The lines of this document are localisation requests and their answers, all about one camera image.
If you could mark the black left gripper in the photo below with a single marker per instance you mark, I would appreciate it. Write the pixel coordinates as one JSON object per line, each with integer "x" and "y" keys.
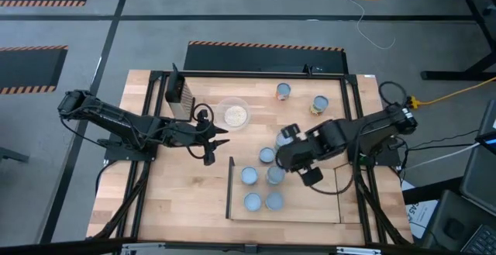
{"x": 195, "y": 135}

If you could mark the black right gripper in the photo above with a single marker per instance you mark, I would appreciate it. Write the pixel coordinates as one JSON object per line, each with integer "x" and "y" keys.
{"x": 300, "y": 154}

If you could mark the teal can with orange letters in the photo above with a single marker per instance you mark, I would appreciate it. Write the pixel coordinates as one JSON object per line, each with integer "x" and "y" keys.
{"x": 282, "y": 142}

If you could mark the plain teal can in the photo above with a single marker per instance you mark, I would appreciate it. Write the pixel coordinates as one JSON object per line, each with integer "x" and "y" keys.
{"x": 267, "y": 155}

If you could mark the colourful corn can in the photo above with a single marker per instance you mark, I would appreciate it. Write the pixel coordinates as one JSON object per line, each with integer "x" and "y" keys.
{"x": 249, "y": 175}

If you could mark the diced tomato can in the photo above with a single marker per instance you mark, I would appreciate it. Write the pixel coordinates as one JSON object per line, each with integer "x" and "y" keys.
{"x": 274, "y": 201}

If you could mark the wooden shelf with black frame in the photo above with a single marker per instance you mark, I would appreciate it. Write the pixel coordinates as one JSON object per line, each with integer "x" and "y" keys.
{"x": 310, "y": 204}

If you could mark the carrot print can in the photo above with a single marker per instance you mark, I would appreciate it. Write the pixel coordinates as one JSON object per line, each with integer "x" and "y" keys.
{"x": 252, "y": 202}

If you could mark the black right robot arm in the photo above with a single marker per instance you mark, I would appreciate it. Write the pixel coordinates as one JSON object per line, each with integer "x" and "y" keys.
{"x": 372, "y": 127}

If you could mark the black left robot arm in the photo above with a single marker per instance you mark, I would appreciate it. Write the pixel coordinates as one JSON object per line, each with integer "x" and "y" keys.
{"x": 116, "y": 117}

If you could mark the white translucent bowl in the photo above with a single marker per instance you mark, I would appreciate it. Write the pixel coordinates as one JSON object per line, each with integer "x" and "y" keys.
{"x": 221, "y": 109}

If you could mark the pale grain filling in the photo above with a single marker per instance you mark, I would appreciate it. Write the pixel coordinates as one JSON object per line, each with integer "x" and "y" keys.
{"x": 235, "y": 116}

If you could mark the red white swirl pattern can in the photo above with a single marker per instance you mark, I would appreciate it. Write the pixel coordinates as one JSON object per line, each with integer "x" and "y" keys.
{"x": 319, "y": 104}

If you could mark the white paper sheet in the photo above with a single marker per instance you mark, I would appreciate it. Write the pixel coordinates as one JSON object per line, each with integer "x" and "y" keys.
{"x": 416, "y": 214}

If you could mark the black box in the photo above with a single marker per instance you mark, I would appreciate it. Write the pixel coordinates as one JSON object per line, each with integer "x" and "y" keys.
{"x": 445, "y": 224}

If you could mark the dark grey equipment case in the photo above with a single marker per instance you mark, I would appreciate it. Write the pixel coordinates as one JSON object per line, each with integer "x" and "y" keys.
{"x": 480, "y": 177}

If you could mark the black keyboard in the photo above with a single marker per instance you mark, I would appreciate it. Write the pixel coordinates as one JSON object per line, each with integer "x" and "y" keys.
{"x": 482, "y": 243}

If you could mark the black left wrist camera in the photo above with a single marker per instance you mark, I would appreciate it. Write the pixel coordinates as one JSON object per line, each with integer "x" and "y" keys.
{"x": 209, "y": 157}

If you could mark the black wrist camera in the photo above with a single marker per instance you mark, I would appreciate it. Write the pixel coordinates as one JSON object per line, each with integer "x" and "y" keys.
{"x": 209, "y": 157}
{"x": 311, "y": 176}

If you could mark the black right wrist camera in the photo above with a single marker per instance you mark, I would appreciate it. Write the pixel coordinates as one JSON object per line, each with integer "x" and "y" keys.
{"x": 311, "y": 176}

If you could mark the silver metal bracket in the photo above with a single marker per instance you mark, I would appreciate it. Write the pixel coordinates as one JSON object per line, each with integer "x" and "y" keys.
{"x": 358, "y": 251}
{"x": 143, "y": 249}

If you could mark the black desk frame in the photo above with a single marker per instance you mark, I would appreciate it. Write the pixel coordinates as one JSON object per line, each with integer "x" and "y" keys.
{"x": 445, "y": 75}

